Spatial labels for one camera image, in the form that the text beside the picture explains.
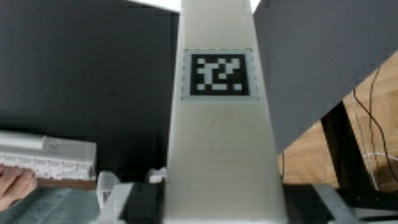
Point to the white keyboard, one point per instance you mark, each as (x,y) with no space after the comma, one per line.
(60,158)

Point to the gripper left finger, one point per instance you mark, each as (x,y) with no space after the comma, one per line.
(129,201)

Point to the human hand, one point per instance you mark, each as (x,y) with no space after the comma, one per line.
(19,184)

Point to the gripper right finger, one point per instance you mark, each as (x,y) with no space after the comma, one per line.
(321,205)

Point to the white desk leg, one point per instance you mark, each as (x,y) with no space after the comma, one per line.
(223,189)

